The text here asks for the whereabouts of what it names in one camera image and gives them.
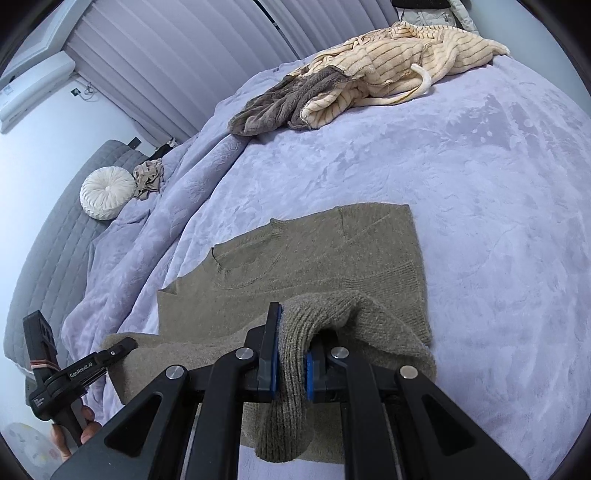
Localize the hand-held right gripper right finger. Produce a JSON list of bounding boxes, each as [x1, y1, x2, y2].
[[305, 339, 532, 480]]

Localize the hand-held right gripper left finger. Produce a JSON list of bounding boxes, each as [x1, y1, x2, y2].
[[48, 302, 284, 480]]

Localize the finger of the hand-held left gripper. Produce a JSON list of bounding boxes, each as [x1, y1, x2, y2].
[[56, 338, 139, 392]]

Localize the olive knit sweater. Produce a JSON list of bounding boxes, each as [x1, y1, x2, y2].
[[100, 203, 437, 464]]

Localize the person's left hand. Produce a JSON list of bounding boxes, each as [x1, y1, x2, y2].
[[50, 405, 101, 462]]

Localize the grey quilted headboard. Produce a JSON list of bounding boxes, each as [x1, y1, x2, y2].
[[4, 140, 148, 370]]

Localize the white patterned round object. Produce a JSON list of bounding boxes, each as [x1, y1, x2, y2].
[[0, 422, 63, 480]]

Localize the white round pleated pillow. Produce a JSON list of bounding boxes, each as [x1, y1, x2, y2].
[[79, 166, 138, 220]]

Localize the beige ruffled cloth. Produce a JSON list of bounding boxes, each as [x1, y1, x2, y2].
[[133, 158, 164, 201]]

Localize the lavender plush blanket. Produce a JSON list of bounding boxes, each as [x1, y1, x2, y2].
[[62, 51, 591, 480]]

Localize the grey-brown fleece garment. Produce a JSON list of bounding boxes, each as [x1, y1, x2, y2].
[[228, 67, 354, 137]]

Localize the white air conditioner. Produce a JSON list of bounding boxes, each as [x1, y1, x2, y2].
[[0, 51, 77, 134]]

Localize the white pleated curtains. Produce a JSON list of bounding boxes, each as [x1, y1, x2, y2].
[[62, 0, 402, 144]]

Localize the cream striped fleece garment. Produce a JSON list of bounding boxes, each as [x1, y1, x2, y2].
[[286, 21, 511, 130]]

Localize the light grey hanging garment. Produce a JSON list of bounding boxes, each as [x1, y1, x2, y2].
[[399, 0, 481, 33]]

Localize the white framed wall panel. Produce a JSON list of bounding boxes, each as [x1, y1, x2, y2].
[[0, 0, 70, 88]]

